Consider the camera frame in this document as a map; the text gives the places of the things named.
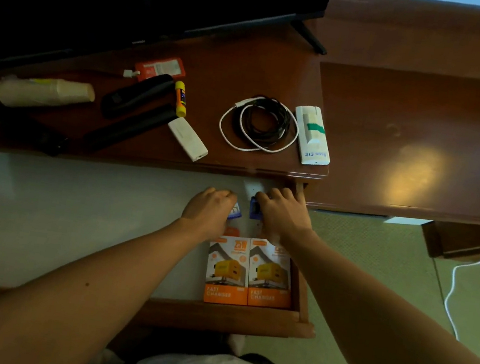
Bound person's right hand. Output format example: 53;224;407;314
248;184;318;249

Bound white floor cable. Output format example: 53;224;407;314
439;245;480;344

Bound person's left forearm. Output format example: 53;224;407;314
0;193;218;364

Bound black television stand leg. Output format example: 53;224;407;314
286;18;332;56

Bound white coiled cable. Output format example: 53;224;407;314
216;91;304;159

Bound red sachet packet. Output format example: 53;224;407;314
122;50;189;89

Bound sleeve of paper cups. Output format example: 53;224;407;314
0;70;98;119

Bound small black object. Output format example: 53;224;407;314
26;126;72;160

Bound orange charger box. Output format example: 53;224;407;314
201;232;257;309
242;236;301;312

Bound dark blue small box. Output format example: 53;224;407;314
247;196;265;221

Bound white adapter with green tape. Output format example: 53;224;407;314
287;103;338;169

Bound black coiled cable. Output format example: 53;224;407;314
229;93;295;151

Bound short black remote control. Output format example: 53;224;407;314
99;66;176;128

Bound yellow glue stick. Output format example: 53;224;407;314
170;80;191;118

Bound long black remote control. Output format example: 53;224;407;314
81;93;180;163

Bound white rectangular dongle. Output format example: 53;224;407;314
163;115;213;164

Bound wooden desk drawer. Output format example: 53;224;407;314
0;138;336;350

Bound person's left hand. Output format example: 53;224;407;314
178;183;240;244

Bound person's right forearm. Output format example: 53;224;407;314
264;226;480;364

